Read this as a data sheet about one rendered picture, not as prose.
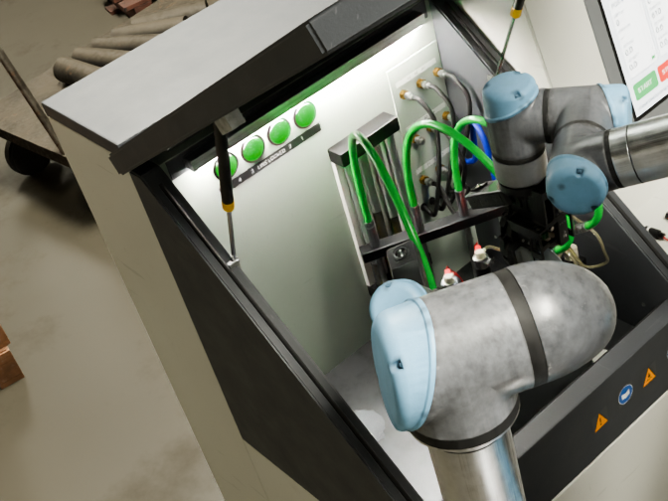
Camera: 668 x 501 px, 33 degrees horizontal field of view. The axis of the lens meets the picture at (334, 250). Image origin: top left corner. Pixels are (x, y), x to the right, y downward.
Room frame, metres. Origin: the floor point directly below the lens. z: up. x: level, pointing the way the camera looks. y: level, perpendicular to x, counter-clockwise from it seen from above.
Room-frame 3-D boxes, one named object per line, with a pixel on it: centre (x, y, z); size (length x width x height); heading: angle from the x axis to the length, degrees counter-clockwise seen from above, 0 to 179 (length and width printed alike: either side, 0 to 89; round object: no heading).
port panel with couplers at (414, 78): (1.86, -0.25, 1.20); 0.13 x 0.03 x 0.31; 120
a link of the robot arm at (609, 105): (1.23, -0.37, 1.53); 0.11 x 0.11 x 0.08; 65
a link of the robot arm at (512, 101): (1.29, -0.29, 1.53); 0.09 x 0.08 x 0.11; 65
